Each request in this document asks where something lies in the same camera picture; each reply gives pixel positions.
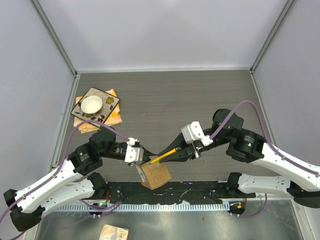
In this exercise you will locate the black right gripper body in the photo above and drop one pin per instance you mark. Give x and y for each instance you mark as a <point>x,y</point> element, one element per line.
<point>194,150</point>

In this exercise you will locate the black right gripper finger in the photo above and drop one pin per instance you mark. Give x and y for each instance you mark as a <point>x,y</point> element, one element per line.
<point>176,157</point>
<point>178,144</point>
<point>148,156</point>

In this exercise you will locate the yellow utility knife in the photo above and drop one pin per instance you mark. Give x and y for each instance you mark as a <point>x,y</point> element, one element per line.
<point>166,154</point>

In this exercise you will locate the brown cardboard express box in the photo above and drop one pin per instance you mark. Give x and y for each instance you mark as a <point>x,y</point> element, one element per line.
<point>153,175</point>

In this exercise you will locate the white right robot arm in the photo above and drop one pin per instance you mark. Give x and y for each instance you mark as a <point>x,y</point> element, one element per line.
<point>295,178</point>

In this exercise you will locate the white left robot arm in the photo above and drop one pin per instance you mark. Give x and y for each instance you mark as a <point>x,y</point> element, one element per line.
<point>74,179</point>

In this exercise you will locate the orange checkered cloth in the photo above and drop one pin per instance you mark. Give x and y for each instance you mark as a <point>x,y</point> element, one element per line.
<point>109,113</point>

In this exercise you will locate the floral square plate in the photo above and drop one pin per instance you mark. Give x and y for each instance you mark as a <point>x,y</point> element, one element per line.
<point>97,105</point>

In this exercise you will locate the white floral bowl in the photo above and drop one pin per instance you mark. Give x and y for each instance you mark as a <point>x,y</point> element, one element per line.
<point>91,105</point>

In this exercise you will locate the pink paper packet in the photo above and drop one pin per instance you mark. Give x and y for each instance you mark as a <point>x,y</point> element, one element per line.
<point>110,232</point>

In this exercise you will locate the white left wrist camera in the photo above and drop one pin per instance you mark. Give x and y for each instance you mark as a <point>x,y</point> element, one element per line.
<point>134,152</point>

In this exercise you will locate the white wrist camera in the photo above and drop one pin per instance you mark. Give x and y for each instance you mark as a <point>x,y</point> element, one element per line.
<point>193,132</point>
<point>134,152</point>

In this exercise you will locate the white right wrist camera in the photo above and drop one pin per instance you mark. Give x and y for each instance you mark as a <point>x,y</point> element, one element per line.
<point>193,132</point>

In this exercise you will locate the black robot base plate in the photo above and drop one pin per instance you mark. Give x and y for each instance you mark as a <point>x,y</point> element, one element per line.
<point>173,192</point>

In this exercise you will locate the white slotted cable duct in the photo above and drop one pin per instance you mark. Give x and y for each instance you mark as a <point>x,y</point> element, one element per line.
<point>139,208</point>

